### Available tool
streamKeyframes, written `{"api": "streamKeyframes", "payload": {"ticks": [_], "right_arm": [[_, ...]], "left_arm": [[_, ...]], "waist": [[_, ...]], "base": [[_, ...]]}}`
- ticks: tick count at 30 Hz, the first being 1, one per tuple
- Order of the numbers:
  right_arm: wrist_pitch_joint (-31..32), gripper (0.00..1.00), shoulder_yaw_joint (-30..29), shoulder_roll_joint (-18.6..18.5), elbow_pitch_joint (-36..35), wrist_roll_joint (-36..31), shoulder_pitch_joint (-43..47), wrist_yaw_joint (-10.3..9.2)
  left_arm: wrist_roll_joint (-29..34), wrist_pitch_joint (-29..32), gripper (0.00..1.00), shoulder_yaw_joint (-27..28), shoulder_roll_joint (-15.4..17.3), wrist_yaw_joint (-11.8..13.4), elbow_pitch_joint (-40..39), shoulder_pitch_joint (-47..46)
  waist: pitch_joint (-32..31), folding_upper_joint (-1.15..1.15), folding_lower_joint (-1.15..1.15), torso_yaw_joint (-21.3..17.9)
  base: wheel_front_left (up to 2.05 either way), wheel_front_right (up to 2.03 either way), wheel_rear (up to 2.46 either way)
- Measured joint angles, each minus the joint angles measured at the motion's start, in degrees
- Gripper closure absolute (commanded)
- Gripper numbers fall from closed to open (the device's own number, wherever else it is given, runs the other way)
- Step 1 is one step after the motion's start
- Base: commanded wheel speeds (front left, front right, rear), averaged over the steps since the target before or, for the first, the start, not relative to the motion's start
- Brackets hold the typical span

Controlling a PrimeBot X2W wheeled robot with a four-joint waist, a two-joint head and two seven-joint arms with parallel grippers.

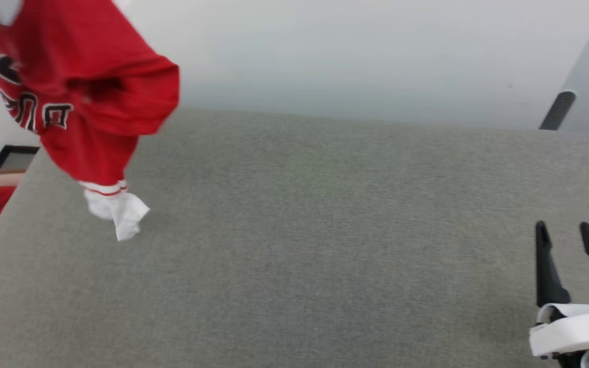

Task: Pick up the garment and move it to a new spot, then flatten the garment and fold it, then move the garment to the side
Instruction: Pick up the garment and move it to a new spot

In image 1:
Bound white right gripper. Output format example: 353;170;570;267
529;220;589;358

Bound red basketball jersey white sleeves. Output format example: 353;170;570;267
0;0;180;242

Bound black framed panel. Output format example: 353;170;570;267
0;145;40;171

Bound grey metal post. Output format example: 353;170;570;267
539;91;577;131

